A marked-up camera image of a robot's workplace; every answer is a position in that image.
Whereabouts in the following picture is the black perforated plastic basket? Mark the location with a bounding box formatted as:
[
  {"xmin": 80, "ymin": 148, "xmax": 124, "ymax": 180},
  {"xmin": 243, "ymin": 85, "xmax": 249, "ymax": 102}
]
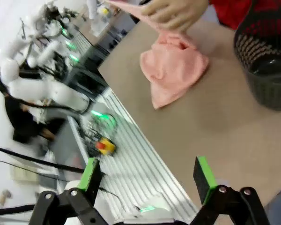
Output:
[{"xmin": 233, "ymin": 0, "xmax": 281, "ymax": 111}]

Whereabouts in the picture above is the pink terry towel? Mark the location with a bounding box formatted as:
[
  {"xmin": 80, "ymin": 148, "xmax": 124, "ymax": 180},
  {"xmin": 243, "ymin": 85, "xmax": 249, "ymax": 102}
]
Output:
[{"xmin": 105, "ymin": 0, "xmax": 209, "ymax": 110}]

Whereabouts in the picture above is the thick black cable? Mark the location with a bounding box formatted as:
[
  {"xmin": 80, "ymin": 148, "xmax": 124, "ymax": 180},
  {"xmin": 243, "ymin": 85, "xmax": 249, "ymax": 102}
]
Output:
[{"xmin": 0, "ymin": 143, "xmax": 85, "ymax": 174}]

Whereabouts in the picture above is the yellow emergency stop button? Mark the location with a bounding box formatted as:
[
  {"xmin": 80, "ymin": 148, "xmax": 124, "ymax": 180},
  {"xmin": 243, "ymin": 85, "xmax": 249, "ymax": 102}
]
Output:
[{"xmin": 95, "ymin": 137, "xmax": 118, "ymax": 156}]

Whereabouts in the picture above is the black control box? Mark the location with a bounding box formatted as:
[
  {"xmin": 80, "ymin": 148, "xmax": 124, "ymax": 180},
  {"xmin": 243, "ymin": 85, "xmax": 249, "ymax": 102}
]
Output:
[{"xmin": 67, "ymin": 44, "xmax": 110, "ymax": 100}]

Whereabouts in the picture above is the person's left forearm red sleeve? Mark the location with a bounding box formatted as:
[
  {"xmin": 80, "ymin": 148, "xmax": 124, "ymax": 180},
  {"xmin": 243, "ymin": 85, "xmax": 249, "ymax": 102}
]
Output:
[{"xmin": 209, "ymin": 0, "xmax": 255, "ymax": 30}]

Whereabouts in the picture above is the aluminium profile table frame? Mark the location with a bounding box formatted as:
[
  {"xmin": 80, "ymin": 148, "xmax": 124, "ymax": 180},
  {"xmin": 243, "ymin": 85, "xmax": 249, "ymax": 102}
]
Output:
[{"xmin": 67, "ymin": 90, "xmax": 200, "ymax": 223}]

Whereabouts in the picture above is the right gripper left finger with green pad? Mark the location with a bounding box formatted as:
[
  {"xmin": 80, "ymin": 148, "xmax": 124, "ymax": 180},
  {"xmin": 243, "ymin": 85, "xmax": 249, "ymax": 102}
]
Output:
[{"xmin": 29, "ymin": 157, "xmax": 108, "ymax": 225}]

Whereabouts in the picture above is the person's left hand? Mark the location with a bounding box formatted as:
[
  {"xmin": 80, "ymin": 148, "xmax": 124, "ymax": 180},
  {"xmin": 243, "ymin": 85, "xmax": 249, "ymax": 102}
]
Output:
[{"xmin": 141, "ymin": 0, "xmax": 210, "ymax": 33}]

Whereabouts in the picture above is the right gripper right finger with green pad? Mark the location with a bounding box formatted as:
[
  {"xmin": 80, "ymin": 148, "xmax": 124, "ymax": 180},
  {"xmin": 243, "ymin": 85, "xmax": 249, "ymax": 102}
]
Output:
[{"xmin": 189, "ymin": 156, "xmax": 271, "ymax": 225}]

